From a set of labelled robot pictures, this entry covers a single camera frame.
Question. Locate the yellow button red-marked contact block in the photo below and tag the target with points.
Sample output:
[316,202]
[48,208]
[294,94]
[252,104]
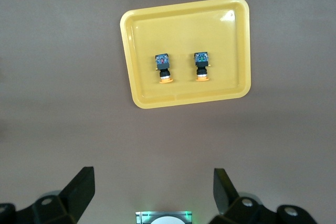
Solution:
[162,64]

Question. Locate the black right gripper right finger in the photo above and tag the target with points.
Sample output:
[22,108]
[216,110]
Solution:
[228,205]

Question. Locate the yellow button green-marked contact block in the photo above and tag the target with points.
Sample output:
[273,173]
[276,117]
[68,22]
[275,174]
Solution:
[201,62]

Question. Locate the brown table cover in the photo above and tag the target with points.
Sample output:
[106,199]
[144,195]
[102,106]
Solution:
[65,77]

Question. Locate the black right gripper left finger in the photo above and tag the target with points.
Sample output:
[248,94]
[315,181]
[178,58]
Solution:
[76,197]

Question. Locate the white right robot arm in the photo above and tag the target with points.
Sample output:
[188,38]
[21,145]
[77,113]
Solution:
[166,221]

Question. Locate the yellow plastic tray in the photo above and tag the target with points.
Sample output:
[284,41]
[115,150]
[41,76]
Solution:
[183,32]

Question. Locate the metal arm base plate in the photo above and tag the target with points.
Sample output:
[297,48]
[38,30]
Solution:
[143,217]

